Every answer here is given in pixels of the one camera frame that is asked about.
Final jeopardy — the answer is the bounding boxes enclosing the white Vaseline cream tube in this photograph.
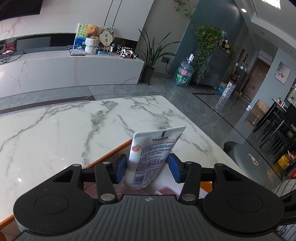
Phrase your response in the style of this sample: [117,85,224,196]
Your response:
[124,126,186,190]

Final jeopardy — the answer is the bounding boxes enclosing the pink fluffy peach plush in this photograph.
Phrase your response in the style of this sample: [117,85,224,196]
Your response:
[156,184,183,198]

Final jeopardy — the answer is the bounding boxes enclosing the round grey stool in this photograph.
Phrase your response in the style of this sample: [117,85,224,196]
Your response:
[223,141,268,187]

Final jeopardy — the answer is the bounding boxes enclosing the water dispenser bottle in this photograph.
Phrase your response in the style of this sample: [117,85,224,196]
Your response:
[173,54,194,88]

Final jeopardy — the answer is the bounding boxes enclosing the black dining chairs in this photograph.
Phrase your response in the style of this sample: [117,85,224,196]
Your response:
[253,100,295,160]

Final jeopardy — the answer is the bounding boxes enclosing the cow pattern box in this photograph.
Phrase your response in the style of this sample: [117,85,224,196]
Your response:
[116,46,138,59]

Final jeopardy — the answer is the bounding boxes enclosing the potted long leaf plant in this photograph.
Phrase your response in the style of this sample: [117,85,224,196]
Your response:
[137,28,180,85]

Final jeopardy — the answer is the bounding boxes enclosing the framed landscape picture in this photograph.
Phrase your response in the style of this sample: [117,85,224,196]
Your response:
[68,23,88,56]

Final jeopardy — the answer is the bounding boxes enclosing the teddy bear in pot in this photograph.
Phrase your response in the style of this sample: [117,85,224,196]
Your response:
[85,25,99,55]

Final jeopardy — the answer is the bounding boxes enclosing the climbing green vine plant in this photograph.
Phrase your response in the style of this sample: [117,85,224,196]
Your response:
[173,0,238,79]

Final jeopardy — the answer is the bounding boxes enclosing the round white fan ornament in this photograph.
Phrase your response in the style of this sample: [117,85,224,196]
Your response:
[99,26,115,52]

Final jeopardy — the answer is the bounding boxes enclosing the wall art picture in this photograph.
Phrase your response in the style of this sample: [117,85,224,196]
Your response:
[274,62,291,85]

